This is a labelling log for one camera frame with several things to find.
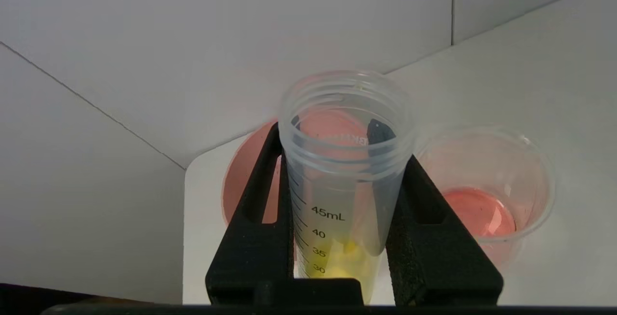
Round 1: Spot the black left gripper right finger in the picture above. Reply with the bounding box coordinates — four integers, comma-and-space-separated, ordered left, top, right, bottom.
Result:
366, 118, 504, 306

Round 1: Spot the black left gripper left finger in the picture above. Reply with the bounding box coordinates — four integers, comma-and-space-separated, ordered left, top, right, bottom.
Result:
206, 122, 295, 306

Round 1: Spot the test tube with yellow pigment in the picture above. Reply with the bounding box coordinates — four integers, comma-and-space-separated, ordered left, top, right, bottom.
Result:
278, 69, 418, 305

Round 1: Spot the clear plastic beaker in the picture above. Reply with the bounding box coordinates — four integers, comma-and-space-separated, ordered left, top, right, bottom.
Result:
414, 125, 556, 271

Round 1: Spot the pink bowl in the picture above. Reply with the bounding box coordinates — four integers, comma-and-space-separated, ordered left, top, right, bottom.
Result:
222, 110, 372, 229

